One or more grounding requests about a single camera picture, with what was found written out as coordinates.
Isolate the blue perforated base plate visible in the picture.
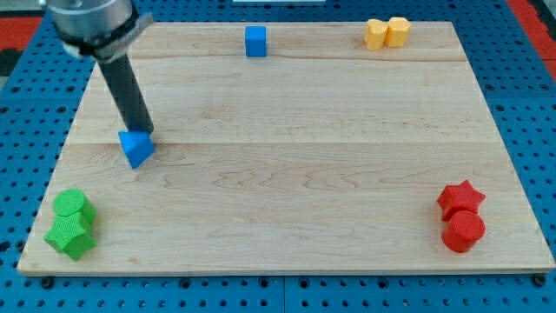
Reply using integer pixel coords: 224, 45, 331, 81
1, 0, 555, 312

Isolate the green cylinder block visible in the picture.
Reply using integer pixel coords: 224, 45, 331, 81
53, 189, 96, 223

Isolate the red cylinder block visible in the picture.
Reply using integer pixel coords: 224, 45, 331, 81
441, 210, 487, 253

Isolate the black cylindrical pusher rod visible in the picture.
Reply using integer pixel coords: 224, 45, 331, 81
99, 55, 154, 134

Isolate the red star block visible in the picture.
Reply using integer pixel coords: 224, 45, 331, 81
437, 180, 486, 222

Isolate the light wooden board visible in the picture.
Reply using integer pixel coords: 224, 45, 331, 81
17, 22, 555, 276

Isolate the blue cube block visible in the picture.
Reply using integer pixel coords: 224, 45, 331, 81
244, 25, 267, 57

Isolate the green star block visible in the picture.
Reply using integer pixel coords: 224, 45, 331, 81
43, 213, 96, 261

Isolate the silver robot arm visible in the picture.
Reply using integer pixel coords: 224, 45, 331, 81
39, 0, 154, 134

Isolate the yellow hexagon block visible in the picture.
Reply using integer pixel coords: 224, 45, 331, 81
385, 17, 412, 48

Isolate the blue triangular block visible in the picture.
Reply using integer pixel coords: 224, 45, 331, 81
118, 131, 155, 169

